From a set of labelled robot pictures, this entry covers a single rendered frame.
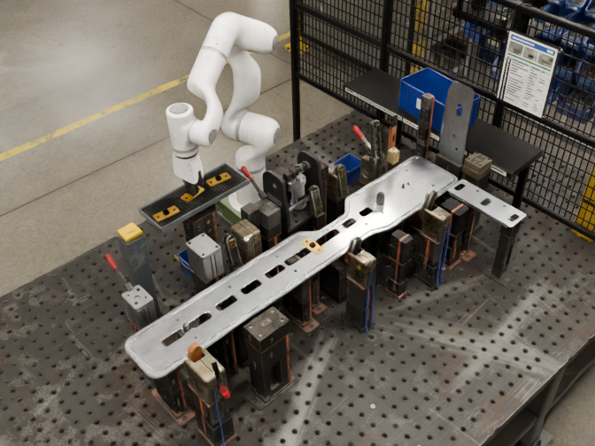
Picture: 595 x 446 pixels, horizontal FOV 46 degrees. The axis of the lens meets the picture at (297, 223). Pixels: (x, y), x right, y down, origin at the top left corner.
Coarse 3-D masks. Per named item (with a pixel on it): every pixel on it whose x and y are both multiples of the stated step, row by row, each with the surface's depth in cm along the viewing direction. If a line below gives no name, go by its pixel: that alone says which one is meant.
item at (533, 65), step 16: (512, 32) 259; (512, 48) 263; (528, 48) 257; (544, 48) 252; (560, 48) 247; (512, 64) 266; (528, 64) 261; (544, 64) 255; (512, 80) 269; (528, 80) 264; (544, 80) 259; (496, 96) 279; (512, 96) 273; (528, 96) 268; (544, 96) 262; (528, 112) 271; (544, 112) 265
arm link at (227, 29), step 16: (224, 16) 222; (240, 16) 228; (208, 32) 223; (224, 32) 221; (240, 32) 227; (256, 32) 231; (272, 32) 235; (224, 48) 221; (256, 48) 234; (272, 48) 237
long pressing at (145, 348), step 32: (416, 160) 275; (384, 192) 261; (416, 192) 260; (384, 224) 248; (288, 256) 237; (320, 256) 236; (224, 288) 226; (256, 288) 226; (288, 288) 226; (160, 320) 216; (192, 320) 217; (224, 320) 216; (128, 352) 208; (160, 352) 208
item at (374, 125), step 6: (378, 120) 258; (372, 126) 257; (378, 126) 255; (372, 132) 258; (378, 132) 260; (372, 138) 260; (378, 138) 262; (372, 144) 262; (378, 144) 264; (372, 150) 264; (378, 150) 265; (372, 156) 265
